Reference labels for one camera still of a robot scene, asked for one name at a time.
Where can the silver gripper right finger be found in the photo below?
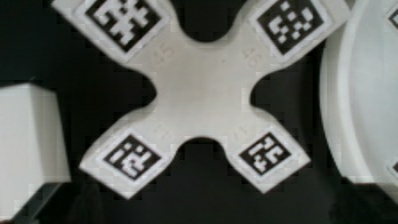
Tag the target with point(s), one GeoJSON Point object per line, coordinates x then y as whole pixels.
{"type": "Point", "coordinates": [366, 205]}

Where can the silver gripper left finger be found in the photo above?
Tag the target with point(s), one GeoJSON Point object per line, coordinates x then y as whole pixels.
{"type": "Point", "coordinates": [27, 214]}

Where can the white round table top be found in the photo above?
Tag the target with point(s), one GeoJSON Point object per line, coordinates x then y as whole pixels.
{"type": "Point", "coordinates": [359, 93]}

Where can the white L-shaped fence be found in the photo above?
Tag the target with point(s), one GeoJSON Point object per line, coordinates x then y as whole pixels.
{"type": "Point", "coordinates": [32, 148]}

